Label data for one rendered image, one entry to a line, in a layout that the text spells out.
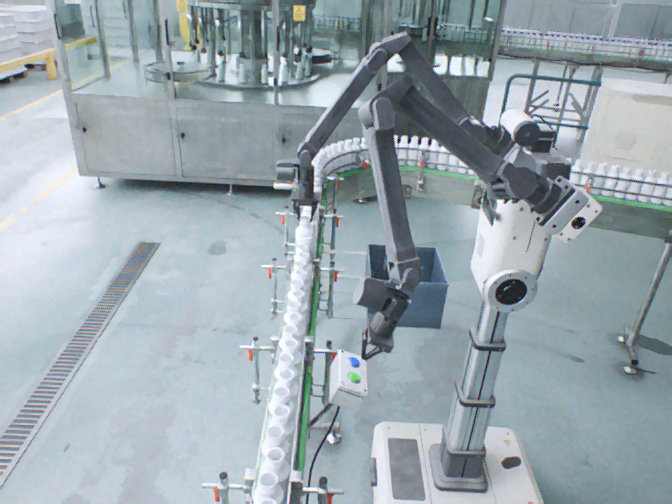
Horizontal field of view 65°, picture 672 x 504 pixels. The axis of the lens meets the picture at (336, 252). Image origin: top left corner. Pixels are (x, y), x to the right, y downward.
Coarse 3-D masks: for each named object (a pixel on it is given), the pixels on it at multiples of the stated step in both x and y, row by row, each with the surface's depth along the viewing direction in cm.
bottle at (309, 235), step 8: (304, 216) 188; (304, 224) 186; (296, 232) 188; (304, 232) 186; (312, 232) 187; (296, 240) 190; (304, 240) 187; (312, 240) 189; (312, 248) 191; (312, 256) 192
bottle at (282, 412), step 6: (276, 408) 119; (282, 408) 120; (288, 408) 118; (276, 414) 120; (282, 414) 120; (288, 414) 117; (276, 420) 117; (282, 420) 117; (288, 420) 118; (282, 426) 118; (288, 426) 118; (294, 426) 120; (288, 432) 118; (288, 438) 119
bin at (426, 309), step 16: (368, 256) 225; (384, 256) 238; (432, 256) 238; (320, 272) 214; (368, 272) 222; (384, 272) 242; (432, 272) 241; (416, 288) 210; (432, 288) 210; (416, 304) 214; (432, 304) 214; (320, 320) 225; (400, 320) 218; (416, 320) 218; (432, 320) 218
